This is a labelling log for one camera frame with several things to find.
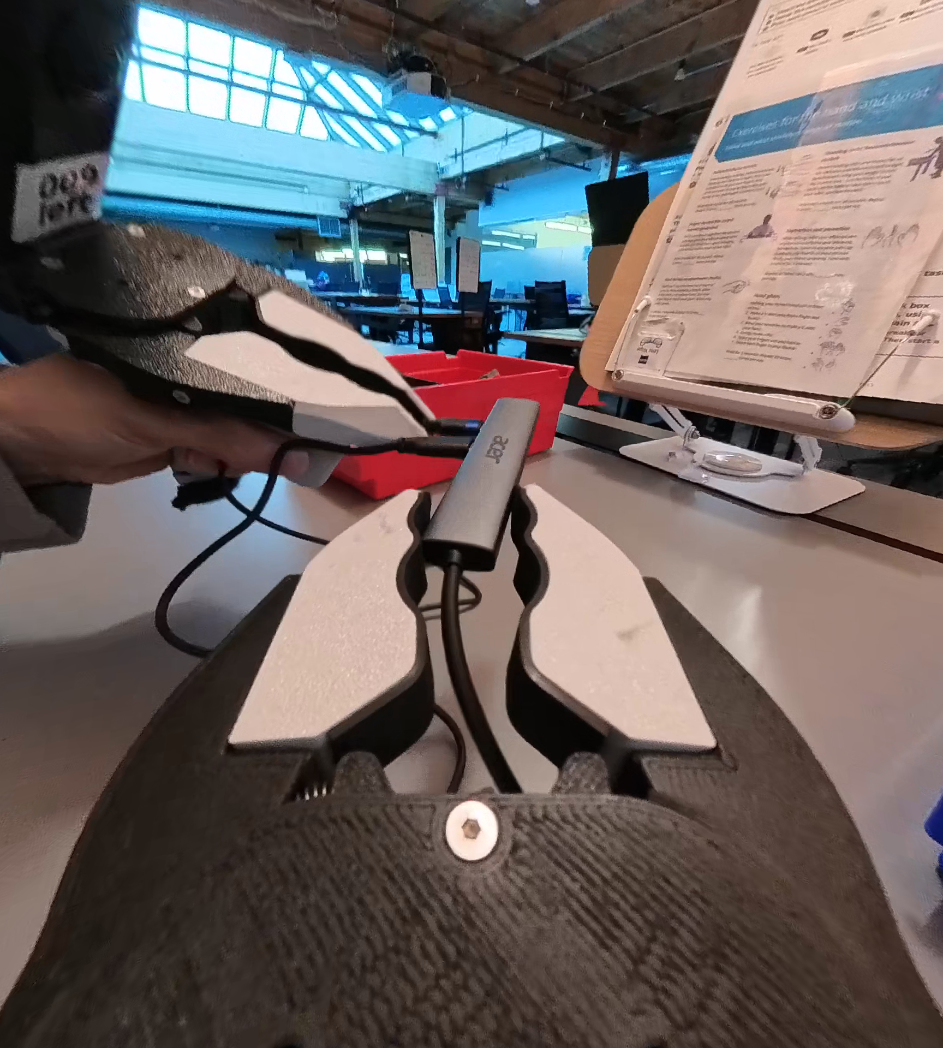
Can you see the black monitor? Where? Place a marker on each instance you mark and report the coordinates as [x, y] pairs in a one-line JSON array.
[[617, 209]]

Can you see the red plastic bin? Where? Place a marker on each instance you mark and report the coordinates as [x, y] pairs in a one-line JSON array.
[[520, 401]]

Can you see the black office chair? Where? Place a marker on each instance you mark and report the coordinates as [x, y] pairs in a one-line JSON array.
[[551, 303]]

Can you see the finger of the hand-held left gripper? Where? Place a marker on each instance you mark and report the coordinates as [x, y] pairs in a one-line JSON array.
[[316, 319], [275, 368]]

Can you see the wooden document stand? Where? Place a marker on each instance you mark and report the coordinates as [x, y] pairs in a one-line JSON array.
[[815, 491]]

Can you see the white standing board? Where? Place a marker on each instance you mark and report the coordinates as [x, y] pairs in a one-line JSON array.
[[469, 265], [423, 259]]

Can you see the blue header exercise sheet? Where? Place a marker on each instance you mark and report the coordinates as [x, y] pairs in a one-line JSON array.
[[807, 246]]

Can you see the person's left hand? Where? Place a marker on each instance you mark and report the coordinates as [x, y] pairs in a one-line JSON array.
[[95, 426]]

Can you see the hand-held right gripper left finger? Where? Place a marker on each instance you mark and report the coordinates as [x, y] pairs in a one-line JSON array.
[[332, 630]]

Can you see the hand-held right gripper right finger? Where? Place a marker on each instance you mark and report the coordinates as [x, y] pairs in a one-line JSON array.
[[611, 630]]

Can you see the grey desk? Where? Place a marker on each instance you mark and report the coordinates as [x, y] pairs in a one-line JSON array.
[[766, 614]]

